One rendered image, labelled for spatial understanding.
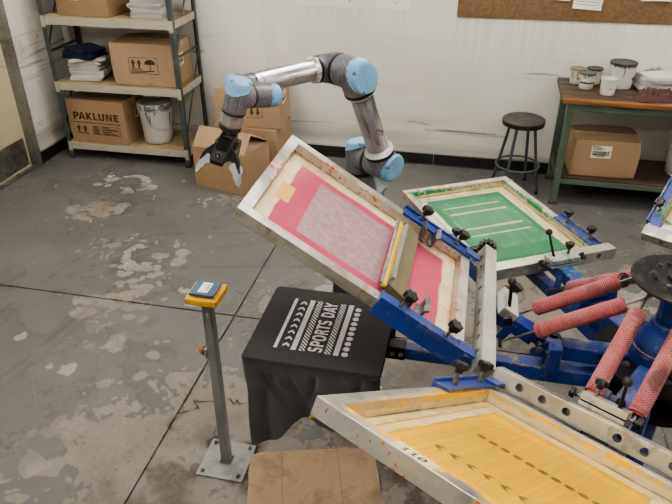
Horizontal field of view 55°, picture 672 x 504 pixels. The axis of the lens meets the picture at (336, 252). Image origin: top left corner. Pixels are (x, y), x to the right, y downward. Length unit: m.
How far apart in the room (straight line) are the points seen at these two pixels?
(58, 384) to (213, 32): 3.57
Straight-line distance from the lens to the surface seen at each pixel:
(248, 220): 1.86
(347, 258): 2.01
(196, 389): 3.59
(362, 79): 2.31
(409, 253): 2.18
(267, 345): 2.29
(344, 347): 2.27
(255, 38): 6.10
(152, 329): 4.06
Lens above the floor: 2.39
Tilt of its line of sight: 31 degrees down
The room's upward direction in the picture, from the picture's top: straight up
